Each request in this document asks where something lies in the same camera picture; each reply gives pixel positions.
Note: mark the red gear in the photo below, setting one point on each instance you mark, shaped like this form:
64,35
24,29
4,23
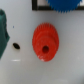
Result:
45,42

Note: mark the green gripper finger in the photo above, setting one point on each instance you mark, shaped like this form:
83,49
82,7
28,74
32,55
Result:
4,36

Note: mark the blue gear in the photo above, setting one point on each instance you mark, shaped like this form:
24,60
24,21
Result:
63,5

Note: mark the black-framed peg base plate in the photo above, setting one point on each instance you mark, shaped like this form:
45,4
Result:
35,7

